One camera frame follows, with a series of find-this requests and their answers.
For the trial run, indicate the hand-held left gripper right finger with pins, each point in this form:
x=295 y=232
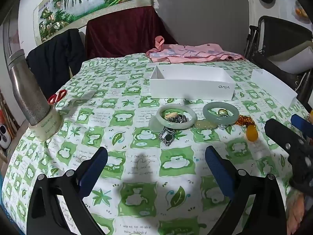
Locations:
x=217 y=166

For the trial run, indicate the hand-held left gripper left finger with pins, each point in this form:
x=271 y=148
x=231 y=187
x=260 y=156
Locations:
x=94 y=166

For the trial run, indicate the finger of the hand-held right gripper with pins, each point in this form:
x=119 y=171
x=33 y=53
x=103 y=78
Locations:
x=299 y=123
x=281 y=134

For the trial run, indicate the amber drop pendant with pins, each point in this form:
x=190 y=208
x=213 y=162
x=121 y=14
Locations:
x=251 y=134

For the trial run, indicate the pale green jade bangle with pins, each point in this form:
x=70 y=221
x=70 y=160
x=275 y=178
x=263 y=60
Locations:
x=207 y=115
x=176 y=126

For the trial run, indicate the pale green jade pendant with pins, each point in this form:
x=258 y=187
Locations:
x=155 y=126

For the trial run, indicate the white cardboard box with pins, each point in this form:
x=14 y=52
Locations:
x=190 y=91

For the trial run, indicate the white box lid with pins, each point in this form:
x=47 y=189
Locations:
x=273 y=88

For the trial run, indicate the clear tape roll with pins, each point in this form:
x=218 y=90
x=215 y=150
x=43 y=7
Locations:
x=46 y=129

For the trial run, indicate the green printed tablecloth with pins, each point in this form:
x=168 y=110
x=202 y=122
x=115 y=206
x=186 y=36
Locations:
x=146 y=137

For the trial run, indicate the white cushion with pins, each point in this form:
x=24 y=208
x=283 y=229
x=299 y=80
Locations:
x=293 y=58

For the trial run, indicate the person's foot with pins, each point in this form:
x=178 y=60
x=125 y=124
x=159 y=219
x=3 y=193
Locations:
x=297 y=213

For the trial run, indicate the white electronic device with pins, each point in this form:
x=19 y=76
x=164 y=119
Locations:
x=5 y=137

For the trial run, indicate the black folding chair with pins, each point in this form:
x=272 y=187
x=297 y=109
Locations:
x=281 y=29

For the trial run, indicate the metal bottle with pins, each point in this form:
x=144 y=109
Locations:
x=27 y=90

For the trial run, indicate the pink garment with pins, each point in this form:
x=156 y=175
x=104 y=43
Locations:
x=195 y=53

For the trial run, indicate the black jacket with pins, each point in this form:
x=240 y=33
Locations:
x=56 y=53

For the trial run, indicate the maroon velvet cloth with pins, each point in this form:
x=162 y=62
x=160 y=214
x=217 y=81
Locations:
x=127 y=31

